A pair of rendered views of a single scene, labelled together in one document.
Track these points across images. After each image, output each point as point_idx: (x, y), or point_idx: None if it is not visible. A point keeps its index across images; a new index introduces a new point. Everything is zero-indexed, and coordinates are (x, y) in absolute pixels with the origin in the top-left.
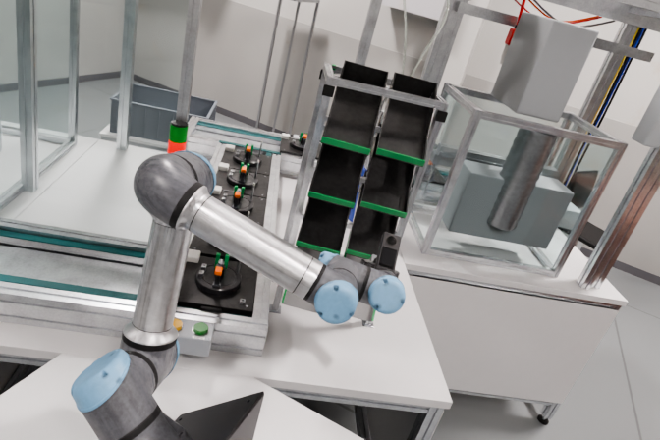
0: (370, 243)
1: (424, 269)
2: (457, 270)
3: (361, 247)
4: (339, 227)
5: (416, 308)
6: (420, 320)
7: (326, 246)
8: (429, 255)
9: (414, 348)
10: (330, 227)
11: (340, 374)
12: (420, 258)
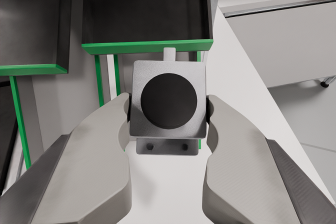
0: (150, 1)
1: (240, 7)
2: None
3: (129, 23)
4: None
5: (246, 61)
6: (255, 76)
7: (27, 52)
8: None
9: (259, 122)
10: None
11: (170, 214)
12: None
